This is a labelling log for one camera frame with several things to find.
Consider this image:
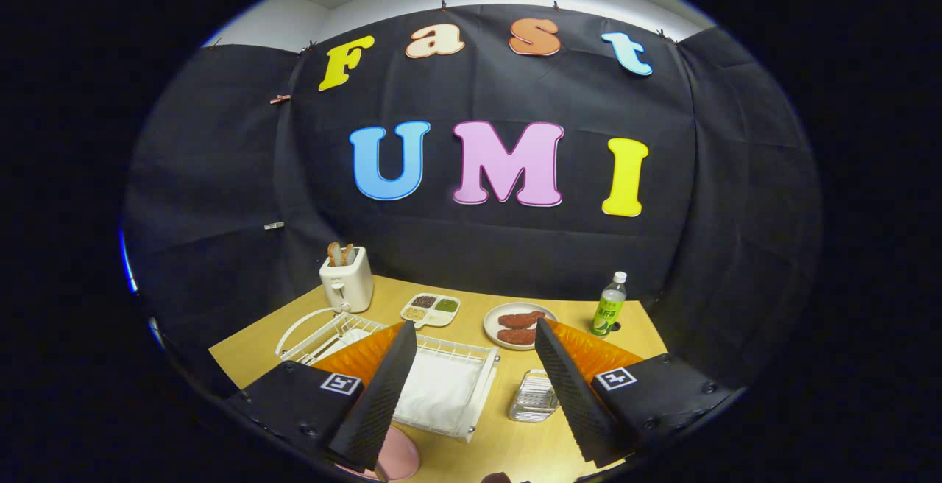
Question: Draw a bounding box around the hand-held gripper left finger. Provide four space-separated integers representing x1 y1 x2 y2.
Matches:
224 321 418 471

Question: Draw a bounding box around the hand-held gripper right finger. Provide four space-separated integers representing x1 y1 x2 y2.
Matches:
534 317 737 469

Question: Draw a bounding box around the metal wire basket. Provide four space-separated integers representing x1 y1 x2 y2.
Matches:
508 369 560 423

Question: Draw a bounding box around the white wire dish rack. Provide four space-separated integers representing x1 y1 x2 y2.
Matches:
276 308 500 443

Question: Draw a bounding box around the pink plate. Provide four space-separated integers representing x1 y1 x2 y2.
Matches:
361 424 422 482

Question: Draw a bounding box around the white plate with patties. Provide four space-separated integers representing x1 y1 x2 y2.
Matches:
484 302 558 351

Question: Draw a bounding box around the green drink bottle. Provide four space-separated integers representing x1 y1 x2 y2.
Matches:
590 271 628 337

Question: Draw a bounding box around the white sectioned seasoning tray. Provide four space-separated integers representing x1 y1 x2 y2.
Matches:
400 293 461 328

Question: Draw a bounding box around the white toaster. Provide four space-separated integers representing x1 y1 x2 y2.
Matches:
319 246 375 314

